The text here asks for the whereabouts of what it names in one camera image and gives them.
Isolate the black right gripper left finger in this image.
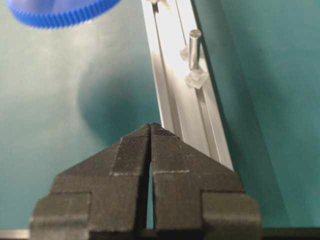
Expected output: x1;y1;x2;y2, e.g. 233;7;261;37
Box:
30;124;151;240

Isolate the clear mount block right shaft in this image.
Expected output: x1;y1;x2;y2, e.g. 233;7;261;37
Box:
179;46;208;90

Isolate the clear mount block shaft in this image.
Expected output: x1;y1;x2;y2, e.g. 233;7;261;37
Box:
179;46;208;90
147;0;170;8

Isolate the long aluminium extrusion rail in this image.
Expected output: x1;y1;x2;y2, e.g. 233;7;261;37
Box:
141;0;233;169

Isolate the tall steel shaft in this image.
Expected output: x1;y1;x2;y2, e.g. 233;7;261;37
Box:
189;29;202;71

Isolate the large blue plastic gear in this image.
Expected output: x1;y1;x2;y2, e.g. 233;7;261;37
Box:
5;0;119;29

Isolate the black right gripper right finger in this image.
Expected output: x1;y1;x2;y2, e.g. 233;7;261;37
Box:
150;123;262;240

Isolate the clear mount block left shaft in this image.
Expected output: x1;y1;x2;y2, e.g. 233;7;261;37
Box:
147;0;170;8

